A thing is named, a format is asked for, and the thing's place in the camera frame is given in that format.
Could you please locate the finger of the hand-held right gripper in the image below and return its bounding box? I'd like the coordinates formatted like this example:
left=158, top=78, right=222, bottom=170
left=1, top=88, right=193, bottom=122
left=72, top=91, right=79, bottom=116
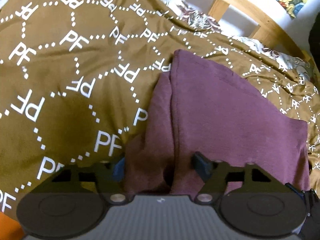
left=284, top=182, right=307, bottom=201

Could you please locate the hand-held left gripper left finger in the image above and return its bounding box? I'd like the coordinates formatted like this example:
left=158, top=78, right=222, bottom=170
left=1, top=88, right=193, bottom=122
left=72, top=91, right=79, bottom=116
left=51, top=156, right=129, bottom=205

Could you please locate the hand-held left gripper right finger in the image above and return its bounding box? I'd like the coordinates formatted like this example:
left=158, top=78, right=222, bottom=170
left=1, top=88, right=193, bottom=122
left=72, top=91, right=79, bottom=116
left=191, top=151, right=286, bottom=205

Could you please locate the maroon long-sleeve shirt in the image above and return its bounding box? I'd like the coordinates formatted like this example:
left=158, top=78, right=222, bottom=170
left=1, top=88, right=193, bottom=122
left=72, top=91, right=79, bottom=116
left=124, top=49, right=312, bottom=196

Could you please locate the brown printed blanket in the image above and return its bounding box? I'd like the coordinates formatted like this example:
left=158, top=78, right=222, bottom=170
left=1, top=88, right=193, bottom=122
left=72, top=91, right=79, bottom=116
left=0, top=0, right=320, bottom=213

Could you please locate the orange colourful mat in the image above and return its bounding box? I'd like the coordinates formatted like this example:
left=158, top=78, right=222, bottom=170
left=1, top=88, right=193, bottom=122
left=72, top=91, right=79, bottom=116
left=0, top=211, right=24, bottom=240

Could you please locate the floral patterned bed sheet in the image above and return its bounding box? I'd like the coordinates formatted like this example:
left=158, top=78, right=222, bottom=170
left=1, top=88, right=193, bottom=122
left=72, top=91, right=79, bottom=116
left=150, top=0, right=316, bottom=77

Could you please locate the black puffer jacket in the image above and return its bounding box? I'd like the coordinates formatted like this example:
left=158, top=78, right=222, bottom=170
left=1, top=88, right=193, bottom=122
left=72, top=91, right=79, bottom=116
left=308, top=10, right=320, bottom=64

